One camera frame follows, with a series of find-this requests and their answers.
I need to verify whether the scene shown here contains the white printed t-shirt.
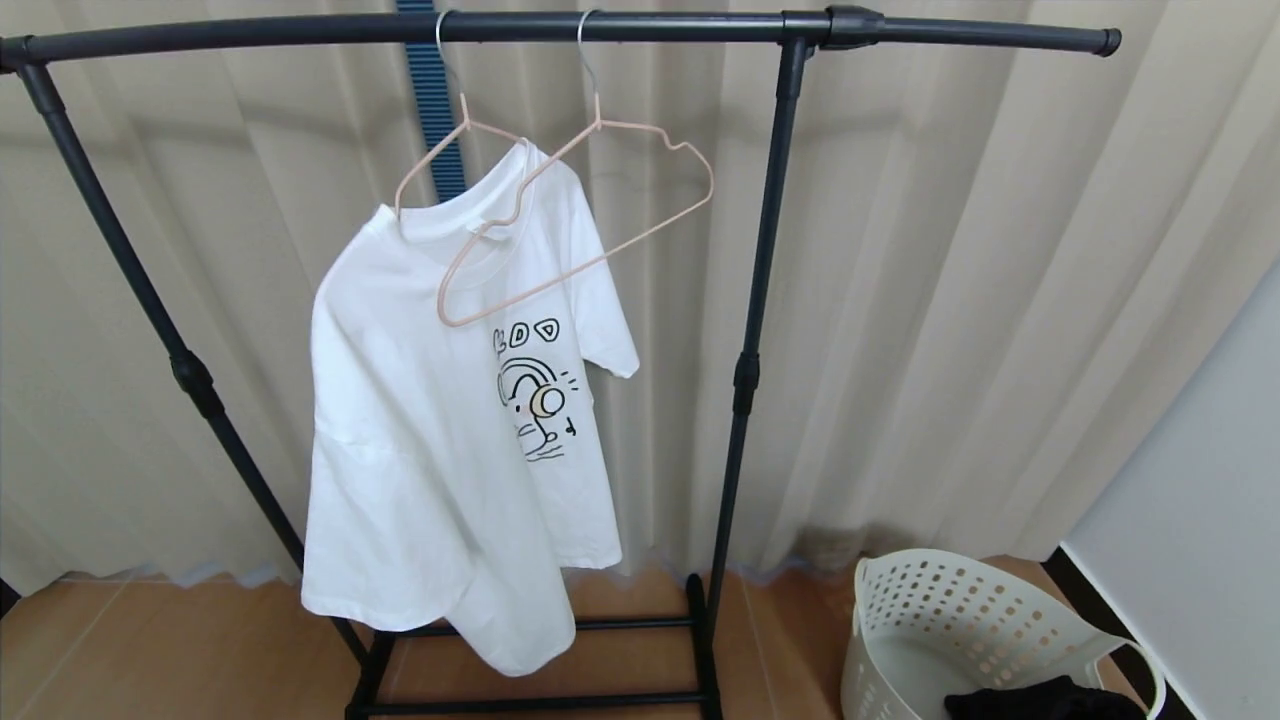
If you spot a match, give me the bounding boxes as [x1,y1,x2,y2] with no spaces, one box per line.
[300,138,641,678]

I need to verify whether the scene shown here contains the white laundry basket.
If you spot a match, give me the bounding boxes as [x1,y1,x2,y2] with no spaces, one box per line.
[840,548,1168,720]

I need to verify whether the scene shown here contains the black clothes rack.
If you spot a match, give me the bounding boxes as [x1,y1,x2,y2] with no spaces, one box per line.
[0,5,1123,720]

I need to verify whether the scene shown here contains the beige curtain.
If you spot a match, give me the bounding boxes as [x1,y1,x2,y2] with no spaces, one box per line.
[440,0,1280,581]
[0,0,471,591]

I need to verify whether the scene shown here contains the pink clothes hanger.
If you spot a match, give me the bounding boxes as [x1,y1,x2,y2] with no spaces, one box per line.
[436,10,716,329]
[393,10,533,243]

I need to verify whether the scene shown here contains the black garment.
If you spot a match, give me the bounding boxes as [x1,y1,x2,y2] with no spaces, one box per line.
[943,675,1149,720]

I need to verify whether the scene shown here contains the window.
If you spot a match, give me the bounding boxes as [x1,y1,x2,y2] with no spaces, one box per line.
[397,0,469,204]

